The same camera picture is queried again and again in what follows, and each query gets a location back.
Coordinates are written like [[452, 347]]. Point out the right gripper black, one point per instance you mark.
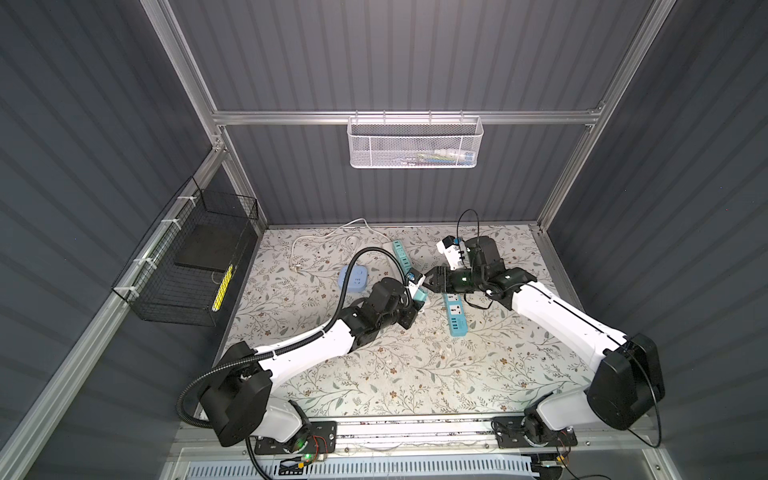
[[439, 279]]

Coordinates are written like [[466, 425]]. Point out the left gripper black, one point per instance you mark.
[[411, 312]]

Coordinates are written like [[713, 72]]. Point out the teal power strip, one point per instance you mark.
[[456, 317]]

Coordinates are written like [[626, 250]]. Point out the long white power strip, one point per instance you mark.
[[402, 256]]

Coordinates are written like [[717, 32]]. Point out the green plug adapter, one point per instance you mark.
[[420, 296]]

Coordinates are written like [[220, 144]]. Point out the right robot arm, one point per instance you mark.
[[627, 377]]

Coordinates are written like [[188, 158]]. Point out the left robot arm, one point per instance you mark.
[[238, 399]]

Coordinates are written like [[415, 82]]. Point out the blue square power socket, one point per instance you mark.
[[357, 279]]

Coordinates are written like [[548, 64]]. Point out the items in white basket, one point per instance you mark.
[[450, 157]]

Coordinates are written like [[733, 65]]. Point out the white vented cover strip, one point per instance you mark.
[[401, 467]]

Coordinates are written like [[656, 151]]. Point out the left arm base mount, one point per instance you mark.
[[316, 437]]

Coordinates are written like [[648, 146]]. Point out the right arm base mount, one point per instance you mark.
[[526, 431]]

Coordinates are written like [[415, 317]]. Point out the white wire mesh basket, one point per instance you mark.
[[379, 142]]

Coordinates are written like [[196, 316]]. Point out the black wire basket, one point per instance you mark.
[[176, 277]]

